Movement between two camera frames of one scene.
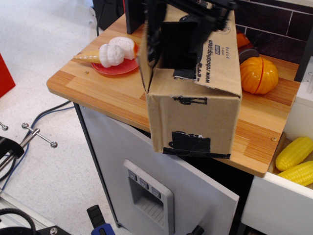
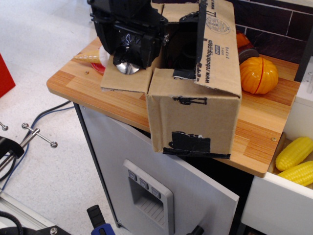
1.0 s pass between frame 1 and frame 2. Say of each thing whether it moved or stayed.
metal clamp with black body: stayed
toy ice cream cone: stayed
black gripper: moved
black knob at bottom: stayed
